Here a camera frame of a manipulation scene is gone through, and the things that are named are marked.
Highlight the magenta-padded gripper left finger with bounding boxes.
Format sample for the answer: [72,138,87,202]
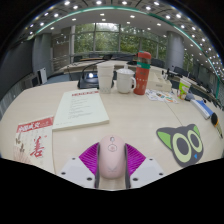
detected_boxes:
[57,142,101,190]

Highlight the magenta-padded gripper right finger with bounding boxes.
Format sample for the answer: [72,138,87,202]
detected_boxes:
[124,143,166,190]

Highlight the pink computer mouse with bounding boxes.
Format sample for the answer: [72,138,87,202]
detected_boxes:
[98,134,127,180]

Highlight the cat-face mouse pad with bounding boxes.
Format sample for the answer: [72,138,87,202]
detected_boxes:
[155,123,205,168]

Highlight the red and white magazine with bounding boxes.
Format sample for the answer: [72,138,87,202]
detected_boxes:
[13,115,55,174]

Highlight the cream paper booklet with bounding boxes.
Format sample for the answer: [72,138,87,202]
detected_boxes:
[52,88,110,132]

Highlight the colourful sticker sheet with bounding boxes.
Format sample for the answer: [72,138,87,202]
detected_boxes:
[145,88,179,104]

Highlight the blue and white folder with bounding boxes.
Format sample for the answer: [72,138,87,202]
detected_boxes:
[190,98,214,120]

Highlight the grey desk microphone unit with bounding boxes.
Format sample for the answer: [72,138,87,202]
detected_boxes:
[184,92,196,103]

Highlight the beige cardboard box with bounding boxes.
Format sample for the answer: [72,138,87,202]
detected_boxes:
[146,68,173,93]

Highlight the green printed paper cup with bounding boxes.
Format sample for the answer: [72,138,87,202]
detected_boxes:
[177,77,192,101]

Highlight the black gooseneck microphone unit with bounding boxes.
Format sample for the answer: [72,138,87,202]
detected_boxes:
[77,59,111,90]

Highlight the white lidded mug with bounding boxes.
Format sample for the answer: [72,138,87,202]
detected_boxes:
[115,67,137,94]

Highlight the red bottle with green band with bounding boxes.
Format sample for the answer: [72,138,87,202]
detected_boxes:
[133,50,152,96]

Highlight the white paper cup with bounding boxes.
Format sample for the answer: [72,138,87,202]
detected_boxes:
[96,63,115,94]

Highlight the group of dark office chairs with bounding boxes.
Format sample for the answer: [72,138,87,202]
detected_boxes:
[151,58,221,101]

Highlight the long curved conference desk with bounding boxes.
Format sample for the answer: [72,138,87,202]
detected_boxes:
[63,59,178,81]

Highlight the group of ceiling lights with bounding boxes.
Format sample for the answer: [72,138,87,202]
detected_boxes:
[26,0,224,81]

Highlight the white board leaning at wall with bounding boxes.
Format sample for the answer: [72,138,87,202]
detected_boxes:
[35,67,48,85]

